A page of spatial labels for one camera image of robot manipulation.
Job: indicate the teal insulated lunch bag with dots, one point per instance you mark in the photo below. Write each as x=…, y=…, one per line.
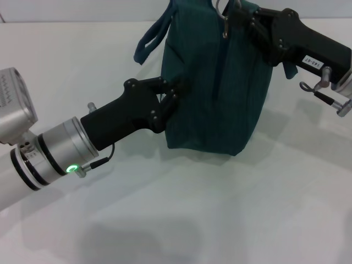
x=214, y=90

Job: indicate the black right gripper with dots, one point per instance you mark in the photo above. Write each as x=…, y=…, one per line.
x=305, y=44

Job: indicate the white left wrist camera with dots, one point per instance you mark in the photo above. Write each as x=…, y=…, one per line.
x=13, y=104

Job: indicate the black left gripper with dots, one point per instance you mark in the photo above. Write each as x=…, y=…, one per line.
x=121, y=118

